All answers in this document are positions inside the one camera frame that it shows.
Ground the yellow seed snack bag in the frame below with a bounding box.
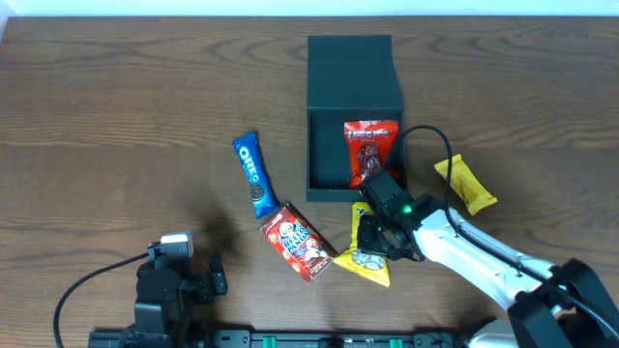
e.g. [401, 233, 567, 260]
[334, 202, 391, 287]

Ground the red jerky snack bag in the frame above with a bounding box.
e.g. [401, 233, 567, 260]
[344, 120, 398, 189]

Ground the blue Oreo cookie pack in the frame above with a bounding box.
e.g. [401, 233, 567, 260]
[232, 131, 279, 219]

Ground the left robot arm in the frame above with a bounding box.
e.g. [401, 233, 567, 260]
[118, 242, 228, 347]

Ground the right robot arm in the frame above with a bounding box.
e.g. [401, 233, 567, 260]
[359, 188, 618, 347]

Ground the yellow wrapped snack bar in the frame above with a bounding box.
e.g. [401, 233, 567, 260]
[450, 154, 498, 216]

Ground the red Hello Panda box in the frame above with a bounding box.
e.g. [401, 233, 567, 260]
[260, 203, 337, 284]

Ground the dark green open box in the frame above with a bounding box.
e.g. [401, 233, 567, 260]
[306, 35, 403, 202]

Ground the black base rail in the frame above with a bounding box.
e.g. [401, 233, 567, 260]
[87, 329, 464, 348]

